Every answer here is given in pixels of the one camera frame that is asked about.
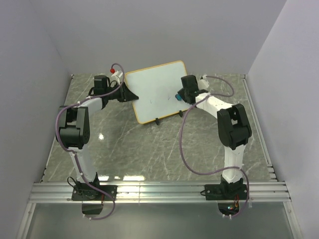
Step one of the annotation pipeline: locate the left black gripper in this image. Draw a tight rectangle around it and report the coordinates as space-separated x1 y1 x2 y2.
105 83 139 103

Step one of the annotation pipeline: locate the blue whiteboard eraser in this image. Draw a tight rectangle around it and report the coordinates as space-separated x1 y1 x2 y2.
175 94 182 101

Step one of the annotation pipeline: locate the yellow framed whiteboard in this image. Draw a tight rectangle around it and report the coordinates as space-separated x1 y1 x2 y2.
125 60 190 124

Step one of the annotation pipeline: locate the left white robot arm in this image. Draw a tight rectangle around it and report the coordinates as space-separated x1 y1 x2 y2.
55 71 139 200

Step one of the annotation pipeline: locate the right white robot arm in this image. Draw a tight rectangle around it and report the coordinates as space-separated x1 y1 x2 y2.
175 75 252 200

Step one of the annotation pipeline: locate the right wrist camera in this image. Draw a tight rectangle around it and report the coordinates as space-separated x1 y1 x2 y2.
197 75 209 90

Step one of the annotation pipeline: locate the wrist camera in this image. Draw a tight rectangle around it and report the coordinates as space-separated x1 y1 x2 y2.
197 75 209 90
110 68 123 84

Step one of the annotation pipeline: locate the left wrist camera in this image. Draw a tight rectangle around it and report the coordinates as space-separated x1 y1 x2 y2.
110 68 123 84

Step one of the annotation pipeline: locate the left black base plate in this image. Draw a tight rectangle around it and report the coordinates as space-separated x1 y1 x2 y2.
71 183 118 201

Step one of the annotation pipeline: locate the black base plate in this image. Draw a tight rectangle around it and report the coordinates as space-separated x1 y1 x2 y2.
200 183 249 201
71 183 118 201

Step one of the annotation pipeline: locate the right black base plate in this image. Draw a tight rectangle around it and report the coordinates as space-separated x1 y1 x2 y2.
200 183 249 201

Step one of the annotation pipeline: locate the aluminium mounting rail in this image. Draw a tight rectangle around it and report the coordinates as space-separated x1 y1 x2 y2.
28 181 291 204

